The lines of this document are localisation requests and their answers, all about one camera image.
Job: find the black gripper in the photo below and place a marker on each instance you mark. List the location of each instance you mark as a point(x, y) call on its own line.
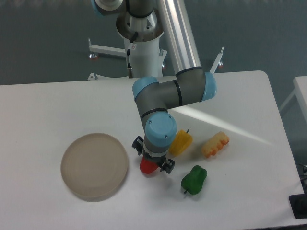
point(165, 165)

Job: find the red toy pepper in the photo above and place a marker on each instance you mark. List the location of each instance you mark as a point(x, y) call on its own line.
point(147, 167)

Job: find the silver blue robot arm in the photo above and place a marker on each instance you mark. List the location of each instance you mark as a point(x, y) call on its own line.
point(154, 96)

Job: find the yellow toy pepper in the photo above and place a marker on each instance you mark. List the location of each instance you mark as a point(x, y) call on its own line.
point(181, 142)

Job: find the green toy pepper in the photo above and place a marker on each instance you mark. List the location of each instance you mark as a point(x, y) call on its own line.
point(193, 182)

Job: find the beige round plate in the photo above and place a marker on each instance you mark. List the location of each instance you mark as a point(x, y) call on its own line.
point(94, 166)

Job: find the orange toy bread piece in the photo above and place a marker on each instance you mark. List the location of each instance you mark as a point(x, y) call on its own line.
point(215, 144)

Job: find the black device at edge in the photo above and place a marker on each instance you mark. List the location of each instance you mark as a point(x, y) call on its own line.
point(299, 205)

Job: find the white side table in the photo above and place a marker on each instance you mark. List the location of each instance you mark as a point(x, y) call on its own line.
point(299, 93)

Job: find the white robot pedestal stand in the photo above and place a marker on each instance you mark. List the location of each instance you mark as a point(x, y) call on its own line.
point(151, 34)

